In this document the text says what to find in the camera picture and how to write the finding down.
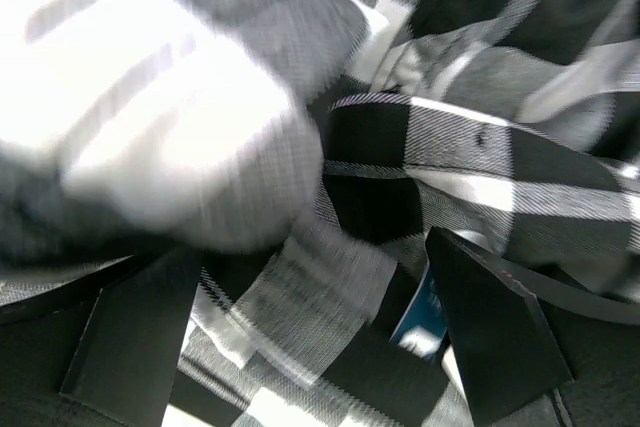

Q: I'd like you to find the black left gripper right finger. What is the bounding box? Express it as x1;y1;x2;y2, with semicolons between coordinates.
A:
426;228;639;426

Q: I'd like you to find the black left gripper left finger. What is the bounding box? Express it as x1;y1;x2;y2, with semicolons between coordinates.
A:
1;249;199;426

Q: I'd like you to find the black white checkered shirt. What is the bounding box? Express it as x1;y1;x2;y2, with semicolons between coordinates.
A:
1;0;639;426

